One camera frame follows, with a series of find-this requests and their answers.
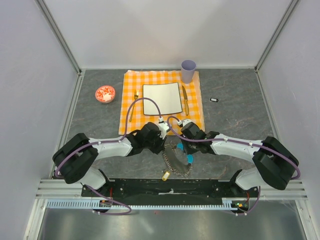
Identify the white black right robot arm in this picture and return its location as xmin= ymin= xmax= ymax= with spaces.
xmin=180 ymin=122 xmax=301 ymax=197

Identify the black key tag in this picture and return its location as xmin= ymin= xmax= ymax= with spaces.
xmin=209 ymin=97 xmax=219 ymax=103

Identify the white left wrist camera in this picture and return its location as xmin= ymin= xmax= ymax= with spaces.
xmin=158 ymin=119 xmax=171 ymax=140

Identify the lilac plastic cup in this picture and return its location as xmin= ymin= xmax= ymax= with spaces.
xmin=181 ymin=59 xmax=197 ymax=84

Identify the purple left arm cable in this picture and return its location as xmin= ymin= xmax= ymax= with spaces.
xmin=54 ymin=97 xmax=164 ymax=179

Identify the gold fork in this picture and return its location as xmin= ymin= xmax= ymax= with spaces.
xmin=129 ymin=89 xmax=139 ymax=123

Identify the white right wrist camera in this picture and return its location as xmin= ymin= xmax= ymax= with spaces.
xmin=176 ymin=119 xmax=194 ymax=130

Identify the keyring chain with keys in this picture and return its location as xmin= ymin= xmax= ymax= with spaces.
xmin=161 ymin=141 xmax=193 ymax=177

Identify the white square plate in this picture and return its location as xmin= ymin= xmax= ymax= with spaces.
xmin=142 ymin=82 xmax=183 ymax=115

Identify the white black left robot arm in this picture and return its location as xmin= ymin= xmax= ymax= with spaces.
xmin=52 ymin=121 xmax=170 ymax=197

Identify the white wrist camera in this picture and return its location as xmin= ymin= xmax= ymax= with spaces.
xmin=158 ymin=119 xmax=171 ymax=140
xmin=176 ymin=119 xmax=194 ymax=130

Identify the gold knife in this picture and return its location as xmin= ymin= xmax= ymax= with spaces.
xmin=182 ymin=86 xmax=190 ymax=116

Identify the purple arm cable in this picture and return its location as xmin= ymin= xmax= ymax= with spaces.
xmin=166 ymin=115 xmax=302 ymax=180
xmin=54 ymin=97 xmax=164 ymax=179

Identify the red white patterned bowl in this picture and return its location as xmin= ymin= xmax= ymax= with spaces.
xmin=95 ymin=85 xmax=116 ymax=104

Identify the orange white checkered cloth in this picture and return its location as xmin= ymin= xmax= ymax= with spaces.
xmin=118 ymin=70 xmax=205 ymax=135

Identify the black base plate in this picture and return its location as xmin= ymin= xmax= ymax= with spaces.
xmin=97 ymin=178 xmax=258 ymax=206

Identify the yellow key tag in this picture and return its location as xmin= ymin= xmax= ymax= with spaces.
xmin=161 ymin=171 xmax=171 ymax=181

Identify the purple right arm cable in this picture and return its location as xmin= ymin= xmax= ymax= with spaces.
xmin=166 ymin=115 xmax=302 ymax=180

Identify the grey slotted cable duct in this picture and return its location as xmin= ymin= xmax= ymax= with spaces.
xmin=46 ymin=199 xmax=238 ymax=211

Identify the blue key tag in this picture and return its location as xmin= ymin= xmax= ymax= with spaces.
xmin=176 ymin=143 xmax=194 ymax=164

